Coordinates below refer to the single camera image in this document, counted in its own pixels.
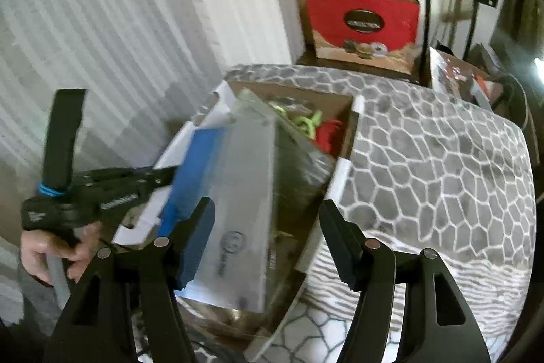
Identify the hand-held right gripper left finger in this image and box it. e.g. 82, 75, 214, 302
42, 196, 217, 363

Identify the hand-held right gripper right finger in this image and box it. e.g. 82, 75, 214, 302
319, 200, 494, 363

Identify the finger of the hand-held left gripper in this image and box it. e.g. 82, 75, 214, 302
84, 166, 178, 194

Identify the white blue face mask pack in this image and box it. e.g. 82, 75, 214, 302
161, 88, 282, 315

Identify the gold box with label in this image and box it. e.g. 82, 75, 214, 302
272, 125, 339, 220

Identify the red cable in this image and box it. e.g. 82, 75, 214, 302
313, 120, 343, 156

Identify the green cable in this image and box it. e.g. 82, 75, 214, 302
267, 101, 324, 139

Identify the white cardboard box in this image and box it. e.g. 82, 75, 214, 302
112, 78, 367, 362

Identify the person's left hand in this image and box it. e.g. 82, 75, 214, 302
20, 220, 103, 288

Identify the grey white patterned blanket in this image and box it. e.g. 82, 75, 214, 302
127, 63, 537, 363

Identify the white curtain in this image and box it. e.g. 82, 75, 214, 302
0, 0, 299, 304

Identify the cardboard box of odds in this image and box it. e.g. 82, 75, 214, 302
429, 46, 503, 109

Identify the red gift bag oval logo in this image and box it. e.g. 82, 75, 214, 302
305, 0, 422, 68

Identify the black speaker stand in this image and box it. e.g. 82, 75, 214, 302
420, 0, 435, 85
463, 1, 479, 60

